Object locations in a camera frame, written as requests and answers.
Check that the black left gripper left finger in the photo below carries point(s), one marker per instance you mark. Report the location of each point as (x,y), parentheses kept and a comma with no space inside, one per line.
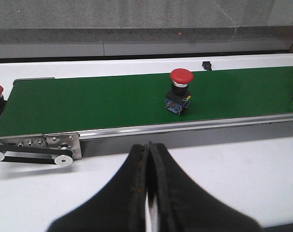
(118,207)

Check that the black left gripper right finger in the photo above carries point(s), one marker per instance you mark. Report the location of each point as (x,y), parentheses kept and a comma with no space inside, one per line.
(183,206)

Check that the red mushroom push button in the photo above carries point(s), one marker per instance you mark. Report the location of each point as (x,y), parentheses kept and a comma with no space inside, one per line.
(178,97)

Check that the steel conveyor end plate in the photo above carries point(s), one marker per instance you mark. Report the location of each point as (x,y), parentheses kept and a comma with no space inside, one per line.
(64,140)

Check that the black drive timing belt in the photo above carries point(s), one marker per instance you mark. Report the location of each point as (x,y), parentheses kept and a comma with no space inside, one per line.
(61,157)

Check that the green conveyor belt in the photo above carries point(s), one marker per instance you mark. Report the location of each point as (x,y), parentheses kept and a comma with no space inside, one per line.
(43,106)

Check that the black photoelectric sensor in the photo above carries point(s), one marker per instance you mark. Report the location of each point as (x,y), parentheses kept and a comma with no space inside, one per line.
(207,65)

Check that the grey stone shelf left slab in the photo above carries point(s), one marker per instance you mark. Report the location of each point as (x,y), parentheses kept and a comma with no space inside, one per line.
(113,35)

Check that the aluminium conveyor side rail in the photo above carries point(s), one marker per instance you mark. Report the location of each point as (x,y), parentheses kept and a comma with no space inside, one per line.
(183,126)

